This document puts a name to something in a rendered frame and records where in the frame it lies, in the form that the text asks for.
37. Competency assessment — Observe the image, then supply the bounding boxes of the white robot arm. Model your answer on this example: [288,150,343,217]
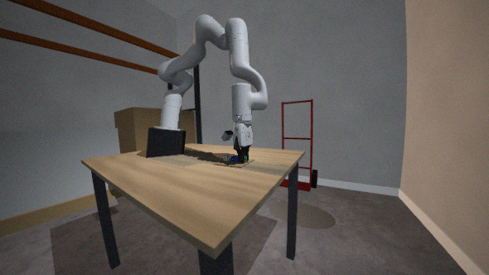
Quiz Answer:
[155,14,268,131]

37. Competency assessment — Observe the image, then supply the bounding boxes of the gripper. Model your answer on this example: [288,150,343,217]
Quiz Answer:
[233,122,253,162]

